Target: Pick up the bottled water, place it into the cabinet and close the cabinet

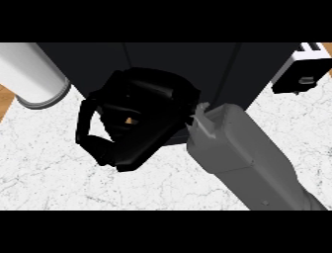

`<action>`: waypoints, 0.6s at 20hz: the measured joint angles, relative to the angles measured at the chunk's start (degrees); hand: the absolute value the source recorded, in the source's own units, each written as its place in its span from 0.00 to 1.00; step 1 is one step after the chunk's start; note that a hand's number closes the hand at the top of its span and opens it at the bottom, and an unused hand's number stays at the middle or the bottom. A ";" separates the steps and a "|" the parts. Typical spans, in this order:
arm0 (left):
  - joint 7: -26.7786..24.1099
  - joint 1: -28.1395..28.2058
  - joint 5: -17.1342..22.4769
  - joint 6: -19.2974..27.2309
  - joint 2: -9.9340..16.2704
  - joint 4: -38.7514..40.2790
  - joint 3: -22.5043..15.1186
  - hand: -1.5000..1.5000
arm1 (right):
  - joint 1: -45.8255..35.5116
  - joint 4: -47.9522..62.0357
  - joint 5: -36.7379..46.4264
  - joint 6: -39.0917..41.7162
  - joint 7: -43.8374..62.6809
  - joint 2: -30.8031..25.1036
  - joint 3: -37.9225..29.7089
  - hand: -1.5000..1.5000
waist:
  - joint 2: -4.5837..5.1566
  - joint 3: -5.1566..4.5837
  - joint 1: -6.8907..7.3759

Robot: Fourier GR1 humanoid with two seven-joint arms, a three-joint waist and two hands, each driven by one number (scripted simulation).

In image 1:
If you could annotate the dark grey cabinet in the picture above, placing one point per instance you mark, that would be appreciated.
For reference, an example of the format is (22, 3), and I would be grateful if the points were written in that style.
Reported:
(173, 56)

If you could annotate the black and white appliance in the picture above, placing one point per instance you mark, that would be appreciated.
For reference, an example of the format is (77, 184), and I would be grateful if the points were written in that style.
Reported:
(303, 70)

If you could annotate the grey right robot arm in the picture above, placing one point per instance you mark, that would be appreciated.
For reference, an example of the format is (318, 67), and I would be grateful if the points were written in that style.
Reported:
(252, 154)

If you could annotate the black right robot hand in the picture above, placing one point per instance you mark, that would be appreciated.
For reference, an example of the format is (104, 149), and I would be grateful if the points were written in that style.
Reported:
(150, 99)

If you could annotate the white cylindrical appliance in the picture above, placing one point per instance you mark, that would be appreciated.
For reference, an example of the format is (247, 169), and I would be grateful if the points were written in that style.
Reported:
(18, 69)

